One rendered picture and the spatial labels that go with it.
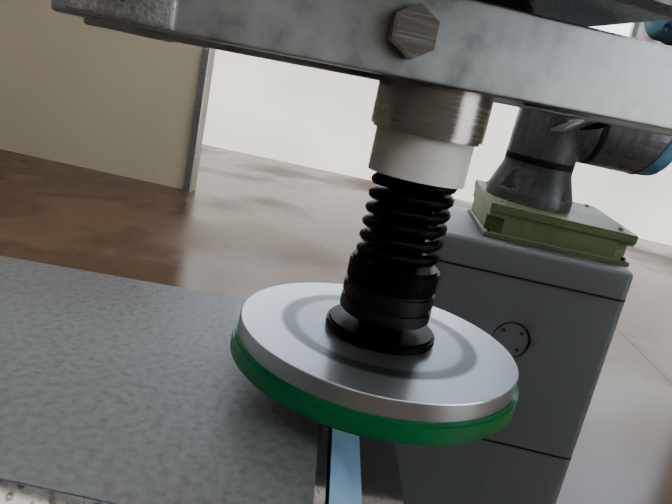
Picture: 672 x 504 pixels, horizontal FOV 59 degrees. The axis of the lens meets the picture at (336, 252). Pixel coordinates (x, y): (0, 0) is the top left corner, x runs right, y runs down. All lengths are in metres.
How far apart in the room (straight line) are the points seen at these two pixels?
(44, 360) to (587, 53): 0.42
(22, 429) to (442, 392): 0.25
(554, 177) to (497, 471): 0.65
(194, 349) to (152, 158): 5.16
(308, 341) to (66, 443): 0.16
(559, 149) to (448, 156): 0.96
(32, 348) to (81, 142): 5.45
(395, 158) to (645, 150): 1.07
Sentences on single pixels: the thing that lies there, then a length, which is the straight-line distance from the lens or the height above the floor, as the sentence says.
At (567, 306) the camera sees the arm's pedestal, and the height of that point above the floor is 0.75.
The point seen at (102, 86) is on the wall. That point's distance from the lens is 5.81.
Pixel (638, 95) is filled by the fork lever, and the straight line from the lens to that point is 0.44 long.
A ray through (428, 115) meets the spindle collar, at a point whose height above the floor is 1.06.
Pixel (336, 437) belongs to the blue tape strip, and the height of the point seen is 0.83.
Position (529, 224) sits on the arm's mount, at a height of 0.89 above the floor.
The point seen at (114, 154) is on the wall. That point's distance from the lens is 5.79.
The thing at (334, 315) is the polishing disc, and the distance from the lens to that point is 0.45.
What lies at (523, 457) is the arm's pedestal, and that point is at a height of 0.40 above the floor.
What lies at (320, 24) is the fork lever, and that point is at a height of 1.10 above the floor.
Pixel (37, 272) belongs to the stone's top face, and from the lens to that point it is 0.66.
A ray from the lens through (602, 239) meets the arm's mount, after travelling 1.33.
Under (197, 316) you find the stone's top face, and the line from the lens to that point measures 0.58.
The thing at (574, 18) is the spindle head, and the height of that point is 1.14.
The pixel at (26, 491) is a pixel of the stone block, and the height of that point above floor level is 0.84.
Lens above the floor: 1.06
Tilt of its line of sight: 14 degrees down
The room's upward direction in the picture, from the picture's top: 12 degrees clockwise
